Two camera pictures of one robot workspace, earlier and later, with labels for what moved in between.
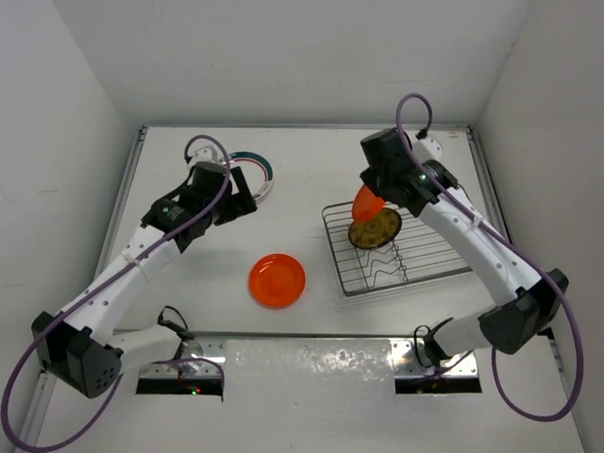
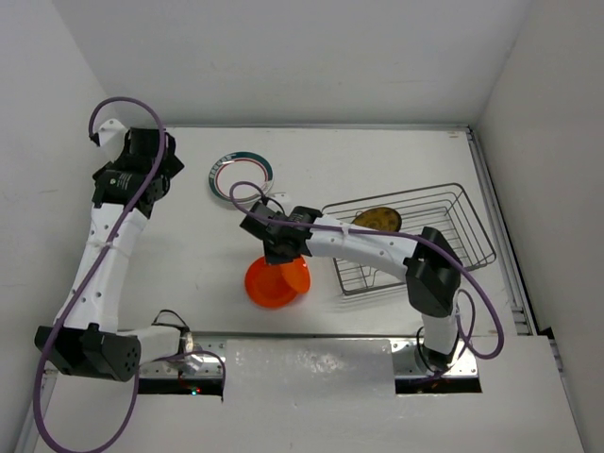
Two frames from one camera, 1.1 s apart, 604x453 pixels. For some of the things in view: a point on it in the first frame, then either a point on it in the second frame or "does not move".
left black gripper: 241,201 -> 169,166
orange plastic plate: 365,205 -> 297,275
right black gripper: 368,177 -> 274,258
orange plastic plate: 276,281 does not move
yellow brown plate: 377,231 does not move
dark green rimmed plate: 257,172 does not move
